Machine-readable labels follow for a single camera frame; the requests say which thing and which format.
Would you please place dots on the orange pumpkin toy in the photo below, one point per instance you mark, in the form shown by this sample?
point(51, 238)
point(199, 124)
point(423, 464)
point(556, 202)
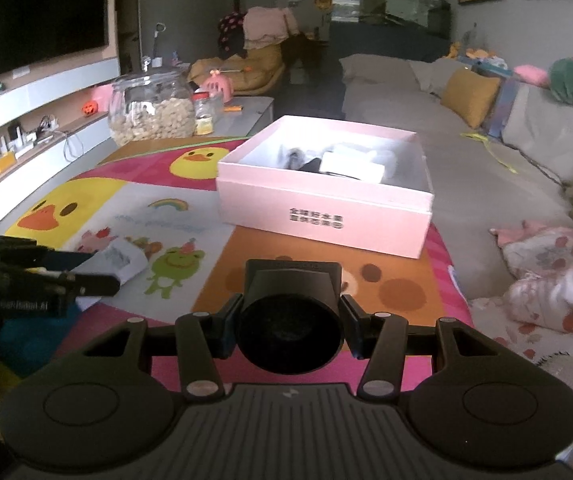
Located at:
point(90, 107)

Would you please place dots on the dark cabinet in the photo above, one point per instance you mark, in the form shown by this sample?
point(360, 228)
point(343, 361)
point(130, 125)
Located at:
point(381, 42)

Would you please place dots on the pink plush toy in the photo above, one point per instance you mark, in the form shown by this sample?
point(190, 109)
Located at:
point(531, 75)

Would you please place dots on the pink cardboard box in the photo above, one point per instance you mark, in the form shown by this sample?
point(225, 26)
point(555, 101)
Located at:
point(326, 220)

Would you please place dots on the small plastic jar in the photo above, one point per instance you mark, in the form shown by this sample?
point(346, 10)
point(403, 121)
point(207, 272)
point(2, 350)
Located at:
point(205, 115)

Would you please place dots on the black dotted cloth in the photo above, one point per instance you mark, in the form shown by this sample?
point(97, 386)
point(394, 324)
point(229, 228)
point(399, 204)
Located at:
point(230, 32)

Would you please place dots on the glass jar of nuts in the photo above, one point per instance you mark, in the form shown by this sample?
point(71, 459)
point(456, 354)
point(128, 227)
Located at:
point(151, 115)

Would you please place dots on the grey pillow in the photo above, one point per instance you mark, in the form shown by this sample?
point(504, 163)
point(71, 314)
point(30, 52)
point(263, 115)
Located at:
point(376, 70)
point(436, 75)

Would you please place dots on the black rectangular pouch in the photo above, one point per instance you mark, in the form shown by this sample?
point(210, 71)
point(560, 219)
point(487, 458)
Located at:
point(311, 165)

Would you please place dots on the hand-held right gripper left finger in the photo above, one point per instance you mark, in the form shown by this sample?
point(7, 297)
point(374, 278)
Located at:
point(226, 334)

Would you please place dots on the small grey gadget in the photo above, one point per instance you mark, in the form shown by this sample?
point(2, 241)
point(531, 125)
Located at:
point(292, 156)

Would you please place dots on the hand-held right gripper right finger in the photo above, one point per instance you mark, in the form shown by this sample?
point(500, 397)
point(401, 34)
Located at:
point(349, 327)

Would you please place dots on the black television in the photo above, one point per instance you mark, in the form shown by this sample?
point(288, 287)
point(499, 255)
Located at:
point(31, 15)

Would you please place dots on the orange wall decoration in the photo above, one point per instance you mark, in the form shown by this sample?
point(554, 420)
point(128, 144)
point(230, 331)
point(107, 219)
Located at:
point(324, 1)

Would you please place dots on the glass fish tank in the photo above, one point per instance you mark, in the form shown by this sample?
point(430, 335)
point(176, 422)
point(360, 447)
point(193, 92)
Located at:
point(396, 2)

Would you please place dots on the small white carton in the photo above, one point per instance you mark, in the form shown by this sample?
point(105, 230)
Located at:
point(356, 165)

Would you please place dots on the beige sofa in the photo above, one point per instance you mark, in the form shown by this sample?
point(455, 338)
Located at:
point(416, 125)

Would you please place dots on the yellow cushion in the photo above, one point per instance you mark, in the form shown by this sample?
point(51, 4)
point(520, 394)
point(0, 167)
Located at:
point(469, 97)

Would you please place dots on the small yellow plush toy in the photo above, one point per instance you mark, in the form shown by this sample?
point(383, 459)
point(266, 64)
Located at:
point(454, 50)

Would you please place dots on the white television cabinet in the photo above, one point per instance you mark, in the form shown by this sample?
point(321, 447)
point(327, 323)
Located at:
point(41, 85)

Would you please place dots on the duck printed play mat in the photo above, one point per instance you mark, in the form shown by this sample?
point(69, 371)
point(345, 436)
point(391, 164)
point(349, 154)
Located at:
point(246, 246)

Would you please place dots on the pink clothes pile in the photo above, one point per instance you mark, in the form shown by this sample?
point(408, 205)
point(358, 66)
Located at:
point(266, 25)

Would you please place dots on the orange pen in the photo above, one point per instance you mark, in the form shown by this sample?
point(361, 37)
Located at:
point(233, 108)

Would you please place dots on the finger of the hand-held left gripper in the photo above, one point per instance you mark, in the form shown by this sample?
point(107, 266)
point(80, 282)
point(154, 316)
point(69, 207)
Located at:
point(91, 284)
point(61, 258)

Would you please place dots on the blue striped cloth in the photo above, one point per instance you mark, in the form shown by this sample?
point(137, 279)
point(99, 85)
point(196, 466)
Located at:
point(504, 107)

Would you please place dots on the yellow green ribbon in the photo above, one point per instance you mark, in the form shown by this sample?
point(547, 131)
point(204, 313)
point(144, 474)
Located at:
point(489, 146)

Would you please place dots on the pink floral blanket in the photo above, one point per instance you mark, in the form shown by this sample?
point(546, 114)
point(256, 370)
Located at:
point(541, 280)

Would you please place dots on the pink toy figure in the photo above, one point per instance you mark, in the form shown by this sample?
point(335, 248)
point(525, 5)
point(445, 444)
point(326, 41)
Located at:
point(219, 85)

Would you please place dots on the yellow beanbag chair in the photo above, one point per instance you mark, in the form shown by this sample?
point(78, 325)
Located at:
point(256, 72)

